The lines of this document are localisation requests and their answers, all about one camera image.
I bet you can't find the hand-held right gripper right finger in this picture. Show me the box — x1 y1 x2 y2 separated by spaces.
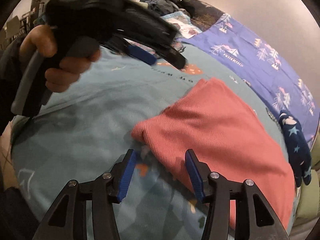
185 149 290 240

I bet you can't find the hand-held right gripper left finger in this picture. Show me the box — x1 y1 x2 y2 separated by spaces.
32 149 137 240

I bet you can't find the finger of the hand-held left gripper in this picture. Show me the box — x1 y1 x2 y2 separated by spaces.
124 45 157 66
150 45 187 69

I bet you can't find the pink ribbed sweater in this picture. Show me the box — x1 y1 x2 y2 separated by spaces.
131 77 296 230

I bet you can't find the person's left forearm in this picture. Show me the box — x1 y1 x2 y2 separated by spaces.
0 37 34 130

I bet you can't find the pile of dark clothes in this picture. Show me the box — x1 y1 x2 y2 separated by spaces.
147 0 208 18

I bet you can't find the person's left hand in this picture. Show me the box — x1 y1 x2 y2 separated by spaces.
20 25 101 93

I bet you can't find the dark brown patterned cloth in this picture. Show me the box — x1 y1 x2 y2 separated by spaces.
190 1 224 32

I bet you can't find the teal printed blanket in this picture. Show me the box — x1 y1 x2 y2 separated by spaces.
11 12 288 240

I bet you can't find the purple tree-print bedsheet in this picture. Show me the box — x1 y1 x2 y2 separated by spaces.
182 14 320 144

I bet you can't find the navy star-print cloth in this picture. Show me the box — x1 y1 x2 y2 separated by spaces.
279 110 312 188

